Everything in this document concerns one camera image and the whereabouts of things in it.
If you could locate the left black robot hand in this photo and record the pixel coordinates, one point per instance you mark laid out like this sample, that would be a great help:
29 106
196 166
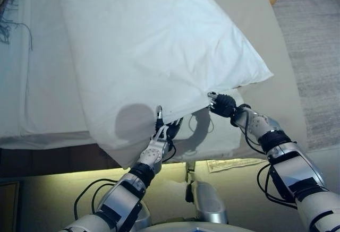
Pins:
172 128

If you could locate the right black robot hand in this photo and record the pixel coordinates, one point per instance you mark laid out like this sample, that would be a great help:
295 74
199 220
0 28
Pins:
225 104

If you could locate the white duvet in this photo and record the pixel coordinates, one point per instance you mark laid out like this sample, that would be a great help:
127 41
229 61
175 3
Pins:
146 43

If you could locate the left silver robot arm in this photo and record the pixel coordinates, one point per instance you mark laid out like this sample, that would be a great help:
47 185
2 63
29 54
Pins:
119 197

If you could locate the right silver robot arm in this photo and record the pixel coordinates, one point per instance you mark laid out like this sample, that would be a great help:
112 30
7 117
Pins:
297 168

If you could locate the beige bed runner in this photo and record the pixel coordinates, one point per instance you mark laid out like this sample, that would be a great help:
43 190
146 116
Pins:
265 30

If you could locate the white bed sheet mattress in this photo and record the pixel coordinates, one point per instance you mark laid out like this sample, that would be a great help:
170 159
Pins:
45 83

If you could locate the left silver robot leg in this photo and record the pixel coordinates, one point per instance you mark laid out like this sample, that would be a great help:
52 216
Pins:
144 216

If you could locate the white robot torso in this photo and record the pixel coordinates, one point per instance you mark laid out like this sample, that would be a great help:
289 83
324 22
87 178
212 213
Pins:
199 228

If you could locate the brown wooden cabinet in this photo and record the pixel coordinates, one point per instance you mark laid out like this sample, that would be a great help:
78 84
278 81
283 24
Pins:
8 205

